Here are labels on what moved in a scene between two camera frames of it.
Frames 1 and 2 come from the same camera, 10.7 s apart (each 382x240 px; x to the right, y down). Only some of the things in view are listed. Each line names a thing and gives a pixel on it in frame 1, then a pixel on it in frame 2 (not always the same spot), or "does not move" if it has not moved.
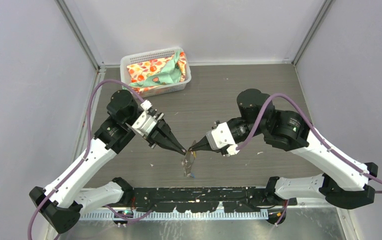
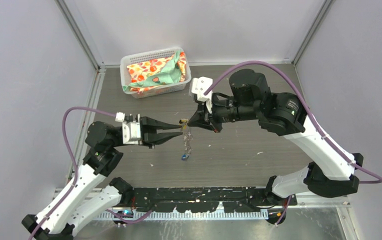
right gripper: [202, 144] → [208, 120]
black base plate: [206, 199] does not move
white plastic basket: [156, 72] does not move
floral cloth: [150, 75] does not move
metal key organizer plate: [188, 162] → [188, 138]
